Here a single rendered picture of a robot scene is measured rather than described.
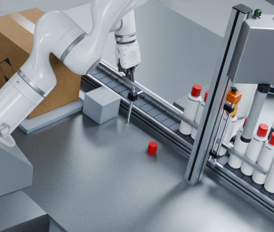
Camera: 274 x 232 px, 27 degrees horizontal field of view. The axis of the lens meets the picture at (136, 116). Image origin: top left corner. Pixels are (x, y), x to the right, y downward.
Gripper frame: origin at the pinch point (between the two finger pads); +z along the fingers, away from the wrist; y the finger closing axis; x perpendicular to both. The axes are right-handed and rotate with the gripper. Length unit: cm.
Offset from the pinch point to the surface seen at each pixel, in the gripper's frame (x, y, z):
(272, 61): -70, -10, -20
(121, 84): 6.4, 1.3, 4.5
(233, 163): -51, -3, 23
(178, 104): -15.0, 11.0, 12.3
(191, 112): -32.7, -2.4, 7.2
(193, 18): 156, 238, 44
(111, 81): 10.5, -0.5, 3.0
